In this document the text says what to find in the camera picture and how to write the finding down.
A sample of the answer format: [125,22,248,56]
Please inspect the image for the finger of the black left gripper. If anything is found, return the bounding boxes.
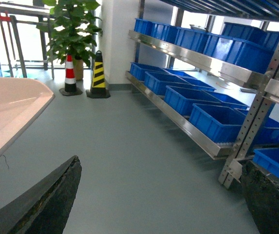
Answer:
[0,156,82,234]

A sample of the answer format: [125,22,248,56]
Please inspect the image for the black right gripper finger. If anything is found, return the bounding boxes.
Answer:
[241,160,279,234]

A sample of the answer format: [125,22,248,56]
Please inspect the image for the beige plastic dustpan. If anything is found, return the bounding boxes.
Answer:
[0,77,55,156]

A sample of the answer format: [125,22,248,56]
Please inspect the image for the steel shelf rack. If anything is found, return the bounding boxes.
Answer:
[125,0,279,188]

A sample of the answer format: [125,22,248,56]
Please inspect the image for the red white traffic cone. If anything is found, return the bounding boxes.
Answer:
[59,55,83,96]

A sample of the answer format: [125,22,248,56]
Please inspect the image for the yellow black traffic cone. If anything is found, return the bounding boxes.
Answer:
[86,50,111,98]

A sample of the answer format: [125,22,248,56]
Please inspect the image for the metal railing barrier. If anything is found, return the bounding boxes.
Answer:
[0,0,54,78]

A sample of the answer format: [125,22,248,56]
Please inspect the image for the green potted plant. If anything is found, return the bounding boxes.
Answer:
[37,0,102,80]

